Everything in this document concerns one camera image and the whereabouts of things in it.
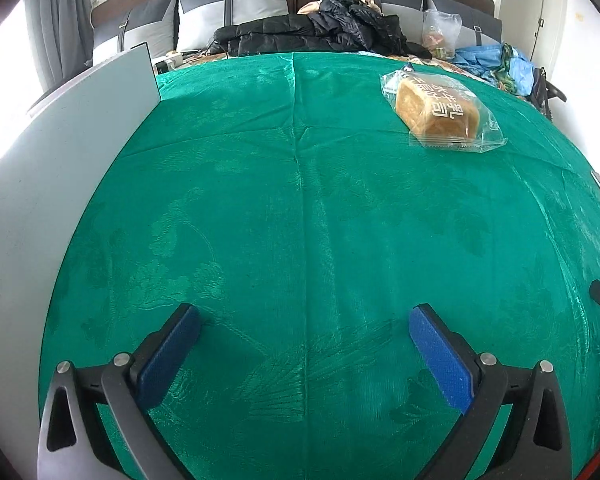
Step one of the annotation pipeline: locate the grey curtain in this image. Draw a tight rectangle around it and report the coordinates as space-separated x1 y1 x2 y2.
24 0 94 92

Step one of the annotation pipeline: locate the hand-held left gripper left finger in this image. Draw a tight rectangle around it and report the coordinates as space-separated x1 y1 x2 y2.
37 302 202 480

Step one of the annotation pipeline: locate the wall cable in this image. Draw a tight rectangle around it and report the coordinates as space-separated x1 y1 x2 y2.
530 0 552 61

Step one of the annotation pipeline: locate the black puffer jacket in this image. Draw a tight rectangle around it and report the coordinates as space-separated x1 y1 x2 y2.
214 0 433 59

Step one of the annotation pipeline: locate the black bag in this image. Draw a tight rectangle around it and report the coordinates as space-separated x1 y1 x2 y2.
530 66 569 122

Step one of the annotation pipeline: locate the blue cloth bundle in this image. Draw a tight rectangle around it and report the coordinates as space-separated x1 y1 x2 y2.
452 43 537 97

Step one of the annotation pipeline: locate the small white device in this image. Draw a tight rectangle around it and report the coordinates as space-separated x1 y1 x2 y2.
152 52 187 74

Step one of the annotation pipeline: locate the clear plastic bag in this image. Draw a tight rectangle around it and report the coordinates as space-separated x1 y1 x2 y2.
422 8 463 59

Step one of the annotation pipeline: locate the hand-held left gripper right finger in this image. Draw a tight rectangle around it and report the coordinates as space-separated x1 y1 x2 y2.
409 302 573 480

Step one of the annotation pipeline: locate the green tablecloth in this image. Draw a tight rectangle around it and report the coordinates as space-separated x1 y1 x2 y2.
39 51 600 480

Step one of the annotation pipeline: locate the bread loaf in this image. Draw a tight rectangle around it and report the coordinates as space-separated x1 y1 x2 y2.
381 70 509 154

